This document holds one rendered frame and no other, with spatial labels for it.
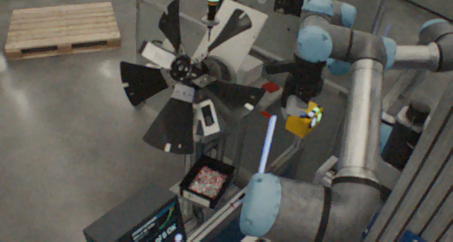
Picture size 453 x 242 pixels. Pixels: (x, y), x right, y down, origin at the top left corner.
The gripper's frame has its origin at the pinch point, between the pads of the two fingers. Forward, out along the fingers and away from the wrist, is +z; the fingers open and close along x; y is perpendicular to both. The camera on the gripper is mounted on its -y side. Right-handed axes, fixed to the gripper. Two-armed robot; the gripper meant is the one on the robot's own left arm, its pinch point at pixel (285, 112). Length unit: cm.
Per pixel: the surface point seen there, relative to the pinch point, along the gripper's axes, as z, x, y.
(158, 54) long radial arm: 31, 33, -87
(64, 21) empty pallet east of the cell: 129, 123, -343
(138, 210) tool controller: 18.3, -43.6, -14.7
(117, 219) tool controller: 19, -49, -17
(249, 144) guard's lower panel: 114, 95, -63
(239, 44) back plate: 21, 57, -57
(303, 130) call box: 41, 46, -10
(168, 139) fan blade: 46, 5, -51
